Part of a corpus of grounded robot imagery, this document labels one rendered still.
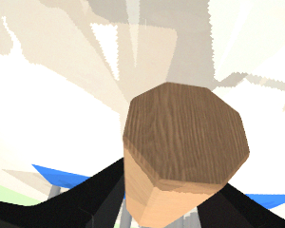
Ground blue flat strip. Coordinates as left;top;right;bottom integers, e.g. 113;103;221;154
32;163;285;209

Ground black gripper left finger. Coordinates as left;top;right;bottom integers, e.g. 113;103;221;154
0;156;126;228

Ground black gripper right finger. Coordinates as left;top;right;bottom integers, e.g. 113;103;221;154
197;182;285;228

